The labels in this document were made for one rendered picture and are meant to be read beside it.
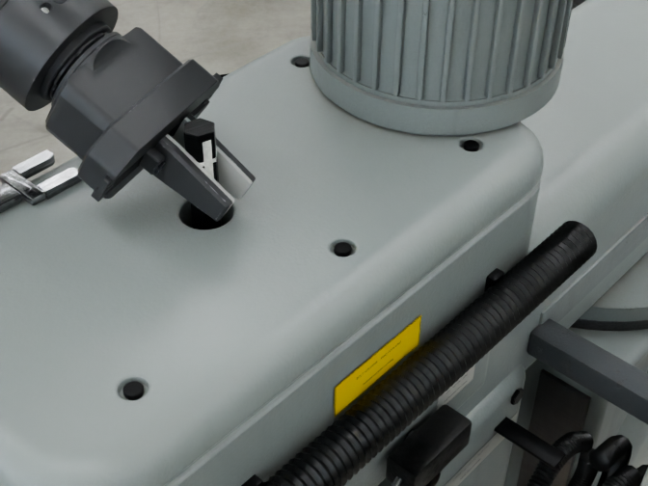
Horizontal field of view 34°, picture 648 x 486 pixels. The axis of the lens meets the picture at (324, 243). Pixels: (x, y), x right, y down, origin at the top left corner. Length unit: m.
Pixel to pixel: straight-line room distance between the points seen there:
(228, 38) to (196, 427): 4.16
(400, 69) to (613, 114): 0.37
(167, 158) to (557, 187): 0.42
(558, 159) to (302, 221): 0.36
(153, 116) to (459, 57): 0.22
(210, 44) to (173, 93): 3.98
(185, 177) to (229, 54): 3.92
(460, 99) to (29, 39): 0.30
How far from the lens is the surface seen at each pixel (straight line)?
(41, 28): 0.67
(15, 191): 0.74
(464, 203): 0.73
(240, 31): 4.76
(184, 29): 4.79
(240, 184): 0.70
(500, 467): 1.11
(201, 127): 0.67
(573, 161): 1.01
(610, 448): 1.05
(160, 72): 0.70
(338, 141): 0.78
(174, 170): 0.68
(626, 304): 1.17
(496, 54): 0.76
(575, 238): 0.84
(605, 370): 0.99
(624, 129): 1.06
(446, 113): 0.77
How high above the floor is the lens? 2.34
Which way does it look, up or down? 41 degrees down
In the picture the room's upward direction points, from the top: 1 degrees clockwise
